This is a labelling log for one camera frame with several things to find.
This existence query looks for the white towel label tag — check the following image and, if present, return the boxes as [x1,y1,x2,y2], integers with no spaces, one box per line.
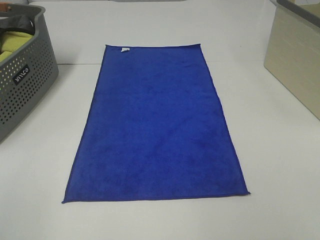
[121,47,130,53]

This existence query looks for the blue microfiber towel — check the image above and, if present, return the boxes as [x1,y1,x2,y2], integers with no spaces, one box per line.
[63,44,249,203]

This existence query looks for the yellow-green cloth in basket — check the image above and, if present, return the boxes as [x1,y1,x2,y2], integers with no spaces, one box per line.
[0,31,33,62]

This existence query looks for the beige storage box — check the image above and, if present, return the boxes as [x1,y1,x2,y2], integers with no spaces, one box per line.
[264,0,320,118]

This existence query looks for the grey perforated laundry basket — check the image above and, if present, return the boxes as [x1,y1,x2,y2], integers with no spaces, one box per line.
[0,3,59,141]

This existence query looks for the black cloth in basket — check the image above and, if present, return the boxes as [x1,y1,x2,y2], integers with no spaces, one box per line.
[0,15,35,35]

